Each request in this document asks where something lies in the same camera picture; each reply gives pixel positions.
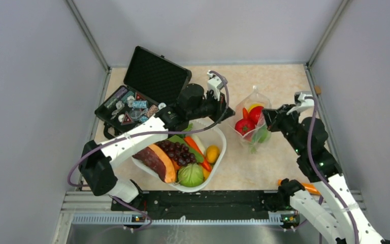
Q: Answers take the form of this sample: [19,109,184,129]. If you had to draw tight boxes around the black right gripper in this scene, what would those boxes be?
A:
[261,103,305,155]

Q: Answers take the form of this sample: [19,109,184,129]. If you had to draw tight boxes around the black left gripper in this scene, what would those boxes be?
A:
[188,90,235,124]

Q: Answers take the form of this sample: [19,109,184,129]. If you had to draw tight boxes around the green toy cucumber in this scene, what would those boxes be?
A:
[249,126,271,154]

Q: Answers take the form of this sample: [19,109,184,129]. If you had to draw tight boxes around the small red toy tomato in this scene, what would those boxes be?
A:
[249,107,264,125]

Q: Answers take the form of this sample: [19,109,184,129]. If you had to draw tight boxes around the clear zip top bag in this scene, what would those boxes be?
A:
[229,85,271,154]

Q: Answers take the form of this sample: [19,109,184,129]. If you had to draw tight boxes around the yellow toy lemon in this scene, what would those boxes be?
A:
[247,103,263,113]

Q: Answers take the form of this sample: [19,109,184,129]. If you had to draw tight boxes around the orange toy carrot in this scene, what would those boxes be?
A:
[183,136,204,156]
[242,107,249,119]

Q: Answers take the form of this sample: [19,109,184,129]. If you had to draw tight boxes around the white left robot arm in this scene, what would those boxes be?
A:
[75,70,235,210]

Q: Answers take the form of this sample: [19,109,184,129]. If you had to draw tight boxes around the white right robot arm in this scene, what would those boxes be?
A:
[263,91,390,243]

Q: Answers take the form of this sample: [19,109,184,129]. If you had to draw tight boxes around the white plastic basket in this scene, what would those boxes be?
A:
[133,127,226,193]

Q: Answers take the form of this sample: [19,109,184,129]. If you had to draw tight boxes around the green toy lettuce leaf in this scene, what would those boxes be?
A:
[168,135,204,163]

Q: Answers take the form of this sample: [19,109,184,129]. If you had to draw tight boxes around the purple toy grapes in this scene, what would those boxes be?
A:
[156,140,197,167]

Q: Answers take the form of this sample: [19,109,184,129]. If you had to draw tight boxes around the red toy chili pepper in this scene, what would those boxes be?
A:
[200,158,212,172]

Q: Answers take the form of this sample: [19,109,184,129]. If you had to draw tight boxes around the black foam-lined case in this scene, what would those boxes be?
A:
[94,46,192,139]

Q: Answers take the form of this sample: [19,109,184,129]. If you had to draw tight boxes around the large green toy cabbage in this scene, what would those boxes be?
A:
[177,163,204,188]

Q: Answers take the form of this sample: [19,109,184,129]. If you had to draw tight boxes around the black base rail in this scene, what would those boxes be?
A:
[129,190,300,225]

